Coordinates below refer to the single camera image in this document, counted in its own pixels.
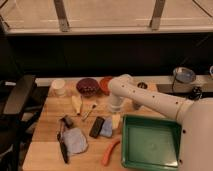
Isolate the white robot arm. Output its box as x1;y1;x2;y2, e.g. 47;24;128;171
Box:
108;74;213;171

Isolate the blue sponge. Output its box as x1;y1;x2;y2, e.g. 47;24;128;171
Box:
100;117;112;138

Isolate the orange carrot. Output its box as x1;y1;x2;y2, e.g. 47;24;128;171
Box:
101;139;120;166

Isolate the green plastic tray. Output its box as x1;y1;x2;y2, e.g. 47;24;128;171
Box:
121;115;182;171

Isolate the black handled knife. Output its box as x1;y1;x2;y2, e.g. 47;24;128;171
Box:
57;122;69;164

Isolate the orange green toy cup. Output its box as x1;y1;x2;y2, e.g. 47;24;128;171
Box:
132;102;141;110

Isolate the small wooden spoon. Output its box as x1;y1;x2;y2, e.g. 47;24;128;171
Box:
81;103;98;121

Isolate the black office chair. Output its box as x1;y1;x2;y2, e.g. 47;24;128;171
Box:
0;75;42;171

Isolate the black rectangular block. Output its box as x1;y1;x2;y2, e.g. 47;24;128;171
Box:
89;117;105;138

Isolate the orange red bowl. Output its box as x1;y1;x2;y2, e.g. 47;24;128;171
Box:
99;76;112;95

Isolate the grey blue cloth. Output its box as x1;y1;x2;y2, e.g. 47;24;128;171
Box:
63;127;88;156

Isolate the metal bowl on shelf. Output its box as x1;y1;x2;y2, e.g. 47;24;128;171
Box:
173;67;196;84

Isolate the cream banana toy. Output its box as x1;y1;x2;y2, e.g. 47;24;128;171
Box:
71;96;82;115

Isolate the dark purple bowl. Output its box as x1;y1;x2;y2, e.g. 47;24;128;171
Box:
76;78;99;97

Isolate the small metal cup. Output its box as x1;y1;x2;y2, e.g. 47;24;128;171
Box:
137;82;148;89

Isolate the white paper cup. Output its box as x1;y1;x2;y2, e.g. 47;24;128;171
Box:
51;79;66;96

